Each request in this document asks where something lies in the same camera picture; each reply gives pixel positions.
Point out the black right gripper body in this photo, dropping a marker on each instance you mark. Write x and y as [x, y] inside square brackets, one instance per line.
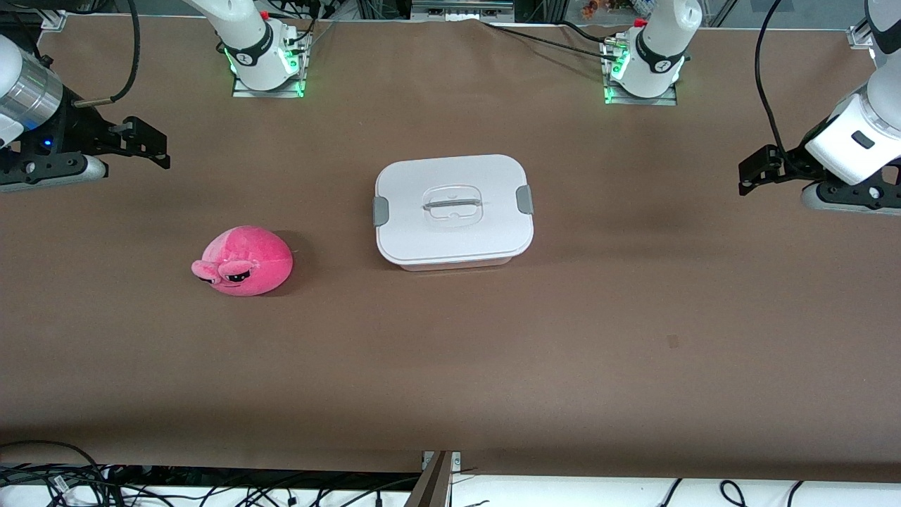
[79, 131]

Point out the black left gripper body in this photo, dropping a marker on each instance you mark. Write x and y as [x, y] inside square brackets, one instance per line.
[790, 160]

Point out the pink plush toy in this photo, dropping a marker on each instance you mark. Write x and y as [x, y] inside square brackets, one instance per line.
[246, 260]

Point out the grey lid latch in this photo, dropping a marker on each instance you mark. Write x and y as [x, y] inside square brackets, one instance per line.
[525, 200]
[380, 211]

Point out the white plastic box lid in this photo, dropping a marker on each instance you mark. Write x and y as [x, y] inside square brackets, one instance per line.
[450, 176]

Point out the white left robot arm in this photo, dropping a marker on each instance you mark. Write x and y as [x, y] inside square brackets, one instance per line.
[658, 49]

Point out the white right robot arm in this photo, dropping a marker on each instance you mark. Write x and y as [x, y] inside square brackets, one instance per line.
[248, 39]

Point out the white plastic box base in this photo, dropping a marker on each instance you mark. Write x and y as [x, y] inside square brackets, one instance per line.
[454, 266]

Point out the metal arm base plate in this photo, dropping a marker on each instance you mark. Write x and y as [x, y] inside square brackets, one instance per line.
[654, 101]
[269, 93]

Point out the aluminium frame rail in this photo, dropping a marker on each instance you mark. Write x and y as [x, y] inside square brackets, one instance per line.
[461, 8]

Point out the brown post with metal bracket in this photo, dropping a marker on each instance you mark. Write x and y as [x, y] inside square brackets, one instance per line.
[429, 486]

